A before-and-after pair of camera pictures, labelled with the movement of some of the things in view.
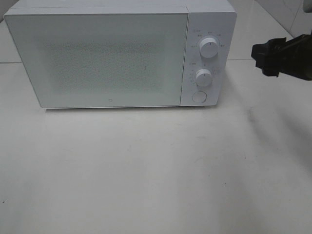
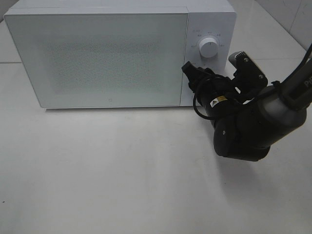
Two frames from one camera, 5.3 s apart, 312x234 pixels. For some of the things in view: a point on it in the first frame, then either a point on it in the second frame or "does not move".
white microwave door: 101,60 does not move
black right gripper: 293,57 -> 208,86
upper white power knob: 208,48 does not move
